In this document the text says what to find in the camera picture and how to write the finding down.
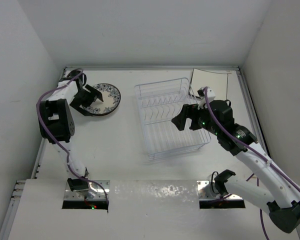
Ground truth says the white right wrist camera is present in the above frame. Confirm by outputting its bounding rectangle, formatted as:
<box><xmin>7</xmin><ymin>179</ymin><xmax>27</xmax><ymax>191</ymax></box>
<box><xmin>197</xmin><ymin>86</ymin><xmax>216</xmax><ymax>103</ymax></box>

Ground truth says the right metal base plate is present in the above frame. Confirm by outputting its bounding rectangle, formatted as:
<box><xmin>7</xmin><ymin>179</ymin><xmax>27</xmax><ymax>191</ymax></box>
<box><xmin>196</xmin><ymin>180</ymin><xmax>244</xmax><ymax>202</ymax></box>

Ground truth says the square grey plate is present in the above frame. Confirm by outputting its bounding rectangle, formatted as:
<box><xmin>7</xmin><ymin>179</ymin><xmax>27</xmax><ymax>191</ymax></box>
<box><xmin>190</xmin><ymin>68</ymin><xmax>228</xmax><ymax>100</ymax></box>

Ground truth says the white wire dish rack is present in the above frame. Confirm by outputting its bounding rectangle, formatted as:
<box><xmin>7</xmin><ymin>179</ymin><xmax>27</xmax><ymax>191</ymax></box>
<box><xmin>133</xmin><ymin>77</ymin><xmax>212</xmax><ymax>163</ymax></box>

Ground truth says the black white speckled plate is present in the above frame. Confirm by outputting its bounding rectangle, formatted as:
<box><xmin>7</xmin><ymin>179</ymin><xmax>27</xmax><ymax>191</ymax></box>
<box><xmin>83</xmin><ymin>83</ymin><xmax>121</xmax><ymax>117</ymax></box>

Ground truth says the metal base plate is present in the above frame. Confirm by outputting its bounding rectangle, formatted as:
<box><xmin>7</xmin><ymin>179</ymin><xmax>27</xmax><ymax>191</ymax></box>
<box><xmin>63</xmin><ymin>178</ymin><xmax>110</xmax><ymax>202</ymax></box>
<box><xmin>196</xmin><ymin>180</ymin><xmax>244</xmax><ymax>202</ymax></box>

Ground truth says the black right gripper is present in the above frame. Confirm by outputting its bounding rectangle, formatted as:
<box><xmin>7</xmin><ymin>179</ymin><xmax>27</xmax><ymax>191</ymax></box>
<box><xmin>171</xmin><ymin>100</ymin><xmax>221</xmax><ymax>136</ymax></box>

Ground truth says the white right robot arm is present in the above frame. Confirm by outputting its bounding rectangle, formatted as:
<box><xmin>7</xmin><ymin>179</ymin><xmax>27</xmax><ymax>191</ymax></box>
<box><xmin>171</xmin><ymin>100</ymin><xmax>300</xmax><ymax>234</ymax></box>

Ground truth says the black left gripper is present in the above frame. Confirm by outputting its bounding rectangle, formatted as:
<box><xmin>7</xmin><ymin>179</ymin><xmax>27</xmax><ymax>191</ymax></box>
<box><xmin>71</xmin><ymin>85</ymin><xmax>103</xmax><ymax>116</ymax></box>

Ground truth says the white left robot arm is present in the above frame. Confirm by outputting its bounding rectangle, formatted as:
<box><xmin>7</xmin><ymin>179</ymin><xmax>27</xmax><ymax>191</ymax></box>
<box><xmin>36</xmin><ymin>68</ymin><xmax>104</xmax><ymax>195</ymax></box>

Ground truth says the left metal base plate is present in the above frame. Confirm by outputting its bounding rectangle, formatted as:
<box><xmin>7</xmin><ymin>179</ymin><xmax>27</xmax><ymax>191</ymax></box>
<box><xmin>63</xmin><ymin>178</ymin><xmax>110</xmax><ymax>202</ymax></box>

